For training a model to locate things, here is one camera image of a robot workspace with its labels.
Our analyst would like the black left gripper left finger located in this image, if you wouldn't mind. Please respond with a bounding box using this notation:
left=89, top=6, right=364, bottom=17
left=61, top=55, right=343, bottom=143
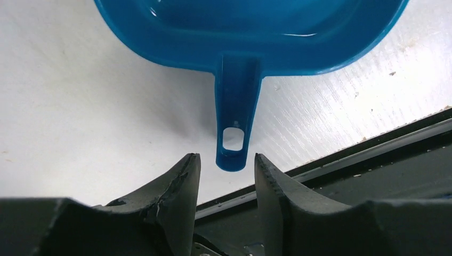
left=1, top=154, right=201, bottom=255

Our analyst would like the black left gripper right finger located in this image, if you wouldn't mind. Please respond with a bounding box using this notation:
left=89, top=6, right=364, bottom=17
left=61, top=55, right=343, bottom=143
left=254, top=154, right=451, bottom=255

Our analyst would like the blue dustpan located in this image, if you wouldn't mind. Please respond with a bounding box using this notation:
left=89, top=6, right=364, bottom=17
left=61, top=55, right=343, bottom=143
left=95, top=1, right=408, bottom=172

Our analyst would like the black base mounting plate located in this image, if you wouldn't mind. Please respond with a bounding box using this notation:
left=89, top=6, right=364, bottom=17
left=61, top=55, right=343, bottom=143
left=192, top=107, right=451, bottom=255

